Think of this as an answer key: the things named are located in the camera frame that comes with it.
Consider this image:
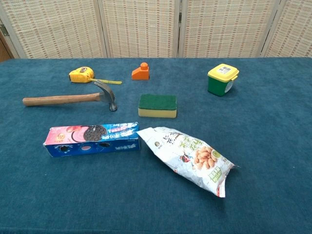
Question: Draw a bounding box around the blue table cloth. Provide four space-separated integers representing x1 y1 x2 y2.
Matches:
0 57 312 234

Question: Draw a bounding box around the yellow tape measure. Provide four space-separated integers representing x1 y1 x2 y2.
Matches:
68 67 123 85

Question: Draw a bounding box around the orange plastic block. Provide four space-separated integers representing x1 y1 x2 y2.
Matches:
131 62 150 81

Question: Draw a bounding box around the blue Oreo cookie box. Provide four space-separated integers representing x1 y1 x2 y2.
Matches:
43 122 141 158

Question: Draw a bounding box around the woven folding screen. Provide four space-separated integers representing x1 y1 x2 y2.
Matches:
0 0 312 59

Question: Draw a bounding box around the white almond snack bag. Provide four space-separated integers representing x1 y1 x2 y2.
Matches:
136 126 240 198

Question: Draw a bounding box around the wooden handle claw hammer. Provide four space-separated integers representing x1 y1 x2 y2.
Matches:
22 81 118 112

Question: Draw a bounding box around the green and yellow sponge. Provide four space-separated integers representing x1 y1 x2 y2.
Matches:
137 94 178 119

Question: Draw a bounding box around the green container with yellow lid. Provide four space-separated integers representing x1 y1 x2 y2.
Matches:
207 63 240 97

